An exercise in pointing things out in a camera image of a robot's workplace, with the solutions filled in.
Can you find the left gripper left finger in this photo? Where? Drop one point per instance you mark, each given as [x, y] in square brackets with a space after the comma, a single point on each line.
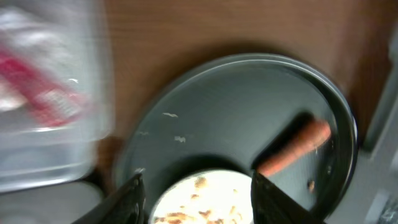
[125, 206]

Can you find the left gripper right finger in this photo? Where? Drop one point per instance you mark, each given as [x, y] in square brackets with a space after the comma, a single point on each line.
[270, 205]

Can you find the rice and food scraps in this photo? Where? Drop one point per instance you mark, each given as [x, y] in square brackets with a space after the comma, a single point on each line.
[205, 202]

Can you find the grey plate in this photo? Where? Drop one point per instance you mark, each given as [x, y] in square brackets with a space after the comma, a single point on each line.
[205, 199]

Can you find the red snack wrapper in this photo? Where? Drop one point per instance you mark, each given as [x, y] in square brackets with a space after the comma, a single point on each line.
[51, 103]

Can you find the grey dishwasher rack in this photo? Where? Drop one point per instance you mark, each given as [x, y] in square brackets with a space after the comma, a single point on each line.
[372, 194]

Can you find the nut on tray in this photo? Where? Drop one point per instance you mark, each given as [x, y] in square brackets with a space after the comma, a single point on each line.
[311, 185]

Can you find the round black tray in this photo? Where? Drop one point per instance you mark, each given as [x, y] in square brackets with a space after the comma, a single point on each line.
[234, 112]

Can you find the clear plastic bin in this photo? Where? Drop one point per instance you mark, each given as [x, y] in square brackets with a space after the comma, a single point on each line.
[34, 155]

